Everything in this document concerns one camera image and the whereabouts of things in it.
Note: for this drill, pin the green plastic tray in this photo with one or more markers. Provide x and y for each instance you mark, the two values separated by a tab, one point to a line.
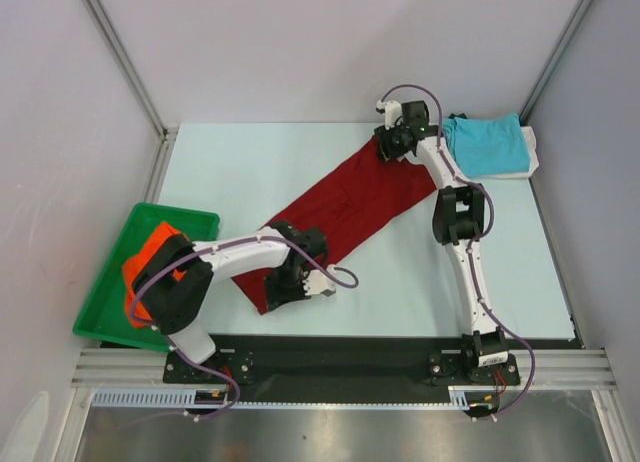
103	317

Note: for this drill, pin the dark red t-shirt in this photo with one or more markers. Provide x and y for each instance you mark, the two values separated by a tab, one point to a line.
357	199

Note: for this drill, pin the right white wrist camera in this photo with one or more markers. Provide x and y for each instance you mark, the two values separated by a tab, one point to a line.
392	112

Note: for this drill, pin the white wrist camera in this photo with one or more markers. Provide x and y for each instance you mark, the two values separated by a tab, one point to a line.
392	112
315	283

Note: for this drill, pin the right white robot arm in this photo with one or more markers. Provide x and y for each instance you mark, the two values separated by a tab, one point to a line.
458	224

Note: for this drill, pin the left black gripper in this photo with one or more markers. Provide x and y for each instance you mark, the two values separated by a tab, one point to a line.
274	299

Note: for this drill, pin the folded white t-shirt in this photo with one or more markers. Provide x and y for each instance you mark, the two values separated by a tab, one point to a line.
530	154

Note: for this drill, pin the left aluminium corner post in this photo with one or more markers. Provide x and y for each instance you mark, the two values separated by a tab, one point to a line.
105	26

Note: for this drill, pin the aluminium corner post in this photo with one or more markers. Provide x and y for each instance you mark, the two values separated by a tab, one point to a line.
576	20
105	26

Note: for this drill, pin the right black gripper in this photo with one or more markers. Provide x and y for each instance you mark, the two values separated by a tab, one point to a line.
386	145

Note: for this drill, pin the folded cyan t-shirt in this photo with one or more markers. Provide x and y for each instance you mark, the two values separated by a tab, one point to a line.
464	136

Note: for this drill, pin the aluminium front rail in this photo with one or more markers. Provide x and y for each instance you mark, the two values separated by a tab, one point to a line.
129	368

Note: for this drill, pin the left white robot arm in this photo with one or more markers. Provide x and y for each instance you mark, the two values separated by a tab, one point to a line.
168	278

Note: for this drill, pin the right aluminium corner post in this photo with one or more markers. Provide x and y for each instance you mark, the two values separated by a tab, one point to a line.
576	20

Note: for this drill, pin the white slotted cable duct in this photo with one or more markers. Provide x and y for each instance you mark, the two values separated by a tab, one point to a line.
192	399

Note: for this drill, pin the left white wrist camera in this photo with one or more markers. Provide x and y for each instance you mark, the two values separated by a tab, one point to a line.
315	283

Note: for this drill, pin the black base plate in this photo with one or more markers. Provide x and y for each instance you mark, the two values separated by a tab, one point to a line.
342	370

